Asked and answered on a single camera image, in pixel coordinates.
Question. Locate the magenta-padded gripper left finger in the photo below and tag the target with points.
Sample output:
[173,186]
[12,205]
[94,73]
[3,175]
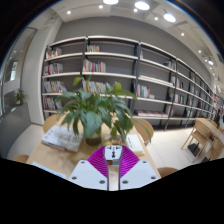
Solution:
[86,175]

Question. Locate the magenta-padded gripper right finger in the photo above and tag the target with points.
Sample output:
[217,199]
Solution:
[140,174]

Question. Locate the small white charger block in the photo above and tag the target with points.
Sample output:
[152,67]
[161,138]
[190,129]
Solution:
[113,154]

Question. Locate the yellow book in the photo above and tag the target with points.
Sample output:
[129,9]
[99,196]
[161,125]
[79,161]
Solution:
[142,154]

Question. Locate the large white book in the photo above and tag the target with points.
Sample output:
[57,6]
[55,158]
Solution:
[61,138]

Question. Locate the green potted plant white pot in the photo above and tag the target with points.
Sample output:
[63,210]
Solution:
[93,113]

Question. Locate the light wooden side table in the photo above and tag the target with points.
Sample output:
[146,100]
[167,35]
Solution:
[213,128]

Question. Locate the small background green plant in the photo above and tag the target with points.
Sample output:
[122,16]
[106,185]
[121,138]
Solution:
[20,96]

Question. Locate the grey bookshelf unit with books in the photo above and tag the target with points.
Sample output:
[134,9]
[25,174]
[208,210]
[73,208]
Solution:
[110,66]

